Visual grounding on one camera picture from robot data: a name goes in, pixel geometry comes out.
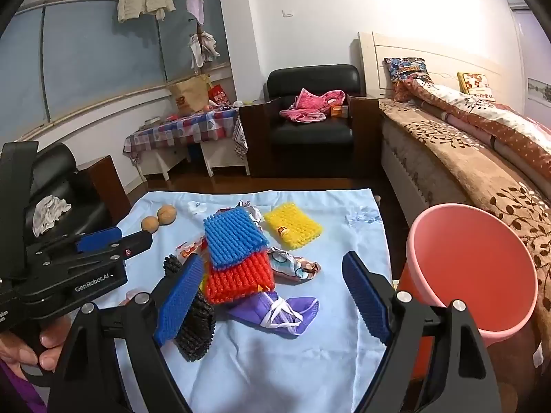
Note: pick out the pink garment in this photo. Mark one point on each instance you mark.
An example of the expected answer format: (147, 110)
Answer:
(312, 107)

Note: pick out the red foam net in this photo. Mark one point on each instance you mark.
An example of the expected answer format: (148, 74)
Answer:
(241, 279)

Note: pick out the person's left forearm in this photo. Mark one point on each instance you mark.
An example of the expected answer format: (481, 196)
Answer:
(17, 391)

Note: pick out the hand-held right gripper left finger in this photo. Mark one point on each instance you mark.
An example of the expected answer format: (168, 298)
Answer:
(178, 301)

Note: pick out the pink hanging cloth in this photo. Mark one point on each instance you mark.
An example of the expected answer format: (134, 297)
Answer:
(197, 6)

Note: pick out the black leather armchair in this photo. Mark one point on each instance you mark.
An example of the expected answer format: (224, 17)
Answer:
(314, 137)

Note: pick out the yellow foam net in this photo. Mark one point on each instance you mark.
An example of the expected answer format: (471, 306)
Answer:
(292, 226)

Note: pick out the yellow flower pillow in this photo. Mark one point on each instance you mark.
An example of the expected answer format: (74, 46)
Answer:
(475, 84)

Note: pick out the blue foam net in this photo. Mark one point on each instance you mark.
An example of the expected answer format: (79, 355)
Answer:
(232, 238)

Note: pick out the light blue cloth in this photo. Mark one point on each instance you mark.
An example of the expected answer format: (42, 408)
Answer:
(280, 370)

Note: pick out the black armchair with white cloth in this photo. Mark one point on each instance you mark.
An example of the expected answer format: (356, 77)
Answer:
(86, 198)

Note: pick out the red white snack wrapper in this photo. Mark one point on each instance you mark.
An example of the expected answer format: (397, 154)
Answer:
(191, 250)

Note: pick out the black foam net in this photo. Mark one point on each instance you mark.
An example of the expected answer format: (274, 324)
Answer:
(198, 331)

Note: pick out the red gift bag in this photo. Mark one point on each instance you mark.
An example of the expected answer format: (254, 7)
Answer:
(218, 94)

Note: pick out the checkered cloth side table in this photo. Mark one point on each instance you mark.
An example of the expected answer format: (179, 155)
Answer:
(181, 131)

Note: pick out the cream wooden bed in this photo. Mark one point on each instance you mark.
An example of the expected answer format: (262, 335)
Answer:
(374, 47)

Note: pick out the white crumpled cloth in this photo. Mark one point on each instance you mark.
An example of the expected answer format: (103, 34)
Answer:
(49, 213)

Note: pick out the patterned snack wrapper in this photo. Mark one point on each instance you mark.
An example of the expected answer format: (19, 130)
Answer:
(295, 266)

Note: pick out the person's left hand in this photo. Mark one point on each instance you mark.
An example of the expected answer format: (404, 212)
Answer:
(43, 344)

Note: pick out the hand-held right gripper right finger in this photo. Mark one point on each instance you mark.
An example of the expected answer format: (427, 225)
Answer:
(366, 305)

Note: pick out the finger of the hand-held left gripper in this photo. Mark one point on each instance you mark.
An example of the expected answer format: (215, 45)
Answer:
(97, 239)
(129, 247)

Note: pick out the lilac sliding wardrobe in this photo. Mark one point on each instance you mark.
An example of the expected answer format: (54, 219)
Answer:
(533, 51)

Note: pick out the small orange box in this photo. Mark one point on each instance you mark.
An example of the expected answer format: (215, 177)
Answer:
(340, 111)

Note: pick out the brown leaf patterned blanket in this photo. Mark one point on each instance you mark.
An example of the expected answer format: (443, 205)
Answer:
(452, 155)

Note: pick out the red dotted quilt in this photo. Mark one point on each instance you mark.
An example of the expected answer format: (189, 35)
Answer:
(486, 116)

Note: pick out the pink plastic bin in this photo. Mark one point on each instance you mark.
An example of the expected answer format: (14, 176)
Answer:
(469, 262)

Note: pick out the brown paper bag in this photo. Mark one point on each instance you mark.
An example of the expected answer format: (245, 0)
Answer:
(189, 94)

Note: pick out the white hanging rag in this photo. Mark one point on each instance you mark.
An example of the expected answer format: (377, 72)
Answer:
(204, 49)

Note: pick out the comic print pillow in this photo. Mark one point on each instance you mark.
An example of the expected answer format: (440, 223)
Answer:
(404, 71)

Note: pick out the white side table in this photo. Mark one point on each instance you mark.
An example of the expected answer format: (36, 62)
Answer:
(224, 155)

